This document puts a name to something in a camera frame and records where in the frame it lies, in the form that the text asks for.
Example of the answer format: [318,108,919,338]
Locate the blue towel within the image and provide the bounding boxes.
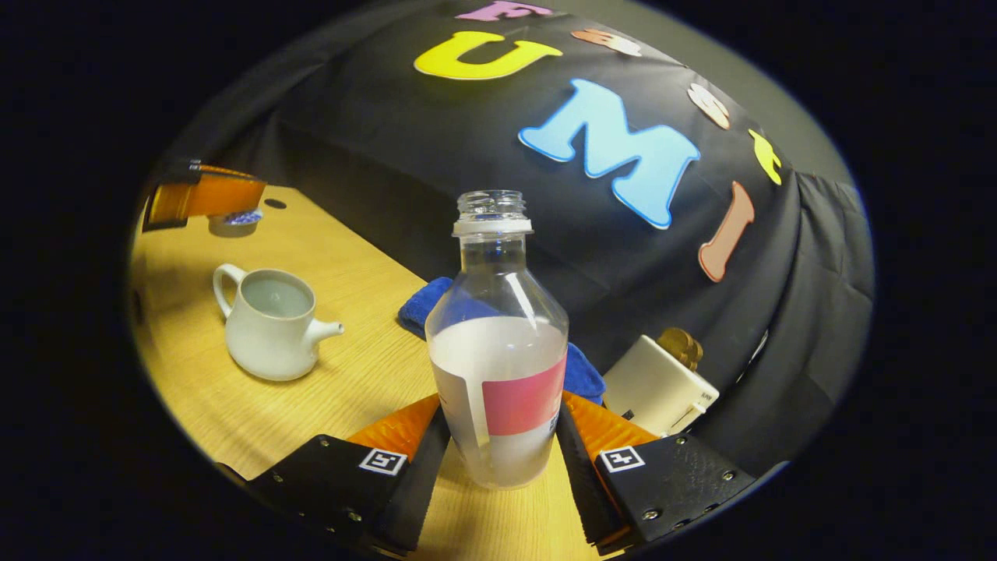
[398,277,607,404]

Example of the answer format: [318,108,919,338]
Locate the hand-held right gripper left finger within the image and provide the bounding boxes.
[249,393,453,556]

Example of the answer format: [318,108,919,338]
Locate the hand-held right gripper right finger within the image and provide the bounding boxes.
[555,390,758,556]

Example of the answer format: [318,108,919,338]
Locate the white toaster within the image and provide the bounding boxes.
[602,335,720,439]

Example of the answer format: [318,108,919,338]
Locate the clear plastic water bottle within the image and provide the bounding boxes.
[425,189,570,490]

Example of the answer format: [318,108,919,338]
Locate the white teacup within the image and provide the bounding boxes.
[213,263,345,382]

